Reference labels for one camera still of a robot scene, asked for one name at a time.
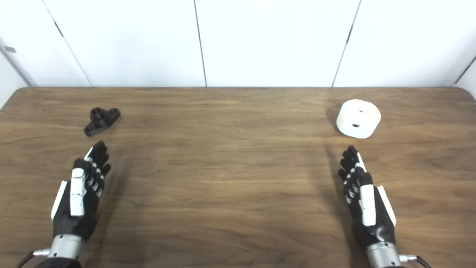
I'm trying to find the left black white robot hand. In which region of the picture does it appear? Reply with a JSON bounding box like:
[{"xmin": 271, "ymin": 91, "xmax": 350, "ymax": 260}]
[{"xmin": 51, "ymin": 140, "xmax": 112, "ymax": 242}]

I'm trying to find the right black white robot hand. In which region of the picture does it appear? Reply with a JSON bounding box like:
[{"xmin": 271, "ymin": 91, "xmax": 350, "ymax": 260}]
[{"xmin": 338, "ymin": 145, "xmax": 397, "ymax": 251}]

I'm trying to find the black flanged holder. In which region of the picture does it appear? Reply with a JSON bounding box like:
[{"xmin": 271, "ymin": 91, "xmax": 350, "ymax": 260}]
[{"xmin": 84, "ymin": 107, "xmax": 121, "ymax": 137}]

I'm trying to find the round white cylinder piece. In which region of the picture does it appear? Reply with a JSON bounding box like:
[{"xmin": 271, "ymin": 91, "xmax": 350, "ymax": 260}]
[{"xmin": 336, "ymin": 99, "xmax": 382, "ymax": 139}]

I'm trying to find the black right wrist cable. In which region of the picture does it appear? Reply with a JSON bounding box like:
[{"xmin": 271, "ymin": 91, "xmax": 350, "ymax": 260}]
[{"xmin": 400, "ymin": 254, "xmax": 432, "ymax": 268}]

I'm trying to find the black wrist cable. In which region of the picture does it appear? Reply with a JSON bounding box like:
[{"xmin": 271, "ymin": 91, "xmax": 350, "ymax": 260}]
[
  {"xmin": 400, "ymin": 254, "xmax": 432, "ymax": 268},
  {"xmin": 15, "ymin": 249, "xmax": 50, "ymax": 268}
]

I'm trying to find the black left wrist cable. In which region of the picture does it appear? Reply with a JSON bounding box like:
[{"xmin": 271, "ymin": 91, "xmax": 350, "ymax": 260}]
[{"xmin": 15, "ymin": 249, "xmax": 50, "ymax": 268}]

